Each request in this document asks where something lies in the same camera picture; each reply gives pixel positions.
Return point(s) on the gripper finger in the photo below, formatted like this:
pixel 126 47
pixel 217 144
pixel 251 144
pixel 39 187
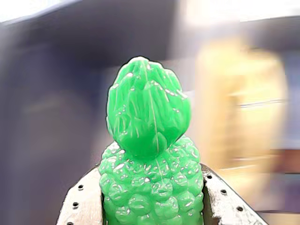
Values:
pixel 225 201
pixel 82 204

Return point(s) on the green toy pineapple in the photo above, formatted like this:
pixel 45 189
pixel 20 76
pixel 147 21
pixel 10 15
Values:
pixel 150 105

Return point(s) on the blue toy kitchen cabinet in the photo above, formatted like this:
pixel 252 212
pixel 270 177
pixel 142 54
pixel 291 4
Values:
pixel 58 70

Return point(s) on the pale yellow toy item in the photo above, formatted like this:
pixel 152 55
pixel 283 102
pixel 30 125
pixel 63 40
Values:
pixel 246 105

